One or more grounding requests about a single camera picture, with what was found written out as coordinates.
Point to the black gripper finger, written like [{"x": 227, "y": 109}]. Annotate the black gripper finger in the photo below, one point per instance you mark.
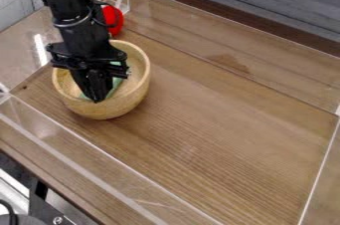
[
  {"x": 86, "y": 81},
  {"x": 103, "y": 84}
]

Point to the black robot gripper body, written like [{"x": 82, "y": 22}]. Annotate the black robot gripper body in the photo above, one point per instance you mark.
[{"x": 86, "y": 53}]

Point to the green rectangular block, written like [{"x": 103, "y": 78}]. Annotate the green rectangular block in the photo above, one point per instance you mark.
[{"x": 119, "y": 70}]

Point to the light wooden bowl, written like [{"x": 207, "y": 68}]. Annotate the light wooden bowl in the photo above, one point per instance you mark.
[{"x": 128, "y": 95}]

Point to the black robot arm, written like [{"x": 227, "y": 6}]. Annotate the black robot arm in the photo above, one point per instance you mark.
[{"x": 68, "y": 9}]

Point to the red plush strawberry toy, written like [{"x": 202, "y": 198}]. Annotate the red plush strawberry toy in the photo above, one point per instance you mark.
[{"x": 115, "y": 19}]

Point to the clear acrylic enclosure wall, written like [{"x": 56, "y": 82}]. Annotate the clear acrylic enclosure wall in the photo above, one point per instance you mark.
[{"x": 231, "y": 145}]

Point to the black table leg bracket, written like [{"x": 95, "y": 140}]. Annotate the black table leg bracket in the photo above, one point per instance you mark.
[{"x": 40, "y": 209}]

